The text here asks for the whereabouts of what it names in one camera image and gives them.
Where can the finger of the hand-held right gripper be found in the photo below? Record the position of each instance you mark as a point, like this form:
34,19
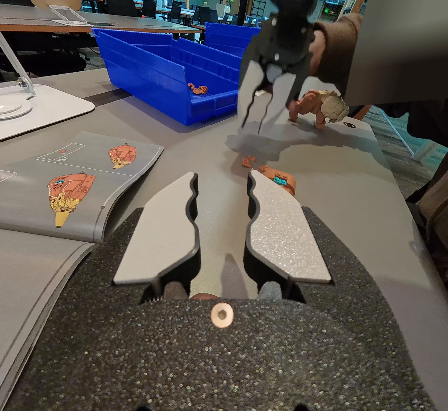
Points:
248,85
283,92

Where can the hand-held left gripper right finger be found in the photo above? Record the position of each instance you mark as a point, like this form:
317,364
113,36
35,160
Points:
285,236

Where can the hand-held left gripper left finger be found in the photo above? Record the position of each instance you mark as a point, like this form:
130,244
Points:
161,239

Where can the orange brick-built toy limb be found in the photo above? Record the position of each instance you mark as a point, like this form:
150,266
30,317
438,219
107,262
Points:
285,182

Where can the blue plastic bin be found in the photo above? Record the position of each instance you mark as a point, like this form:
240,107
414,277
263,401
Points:
150,75
224,36

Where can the black desk grommet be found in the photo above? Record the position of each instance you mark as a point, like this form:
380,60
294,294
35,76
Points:
349,124

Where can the grey desk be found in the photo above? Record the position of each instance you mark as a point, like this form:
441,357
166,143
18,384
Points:
350,180

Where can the long wood-edged desk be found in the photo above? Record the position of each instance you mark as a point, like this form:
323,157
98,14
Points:
122,22

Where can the person's right hand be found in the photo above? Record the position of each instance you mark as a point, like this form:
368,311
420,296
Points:
317,57

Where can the brick-built toy figure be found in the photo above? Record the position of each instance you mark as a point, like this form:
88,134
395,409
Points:
308,103

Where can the grey instruction booklet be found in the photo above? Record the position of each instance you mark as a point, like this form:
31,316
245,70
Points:
87,173

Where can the clear acrylic stand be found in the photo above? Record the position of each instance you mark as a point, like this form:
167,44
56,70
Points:
66,15

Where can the clear stand with round foot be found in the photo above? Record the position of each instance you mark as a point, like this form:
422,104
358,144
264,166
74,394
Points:
10,110

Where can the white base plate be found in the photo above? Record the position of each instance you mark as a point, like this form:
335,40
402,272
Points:
59,106

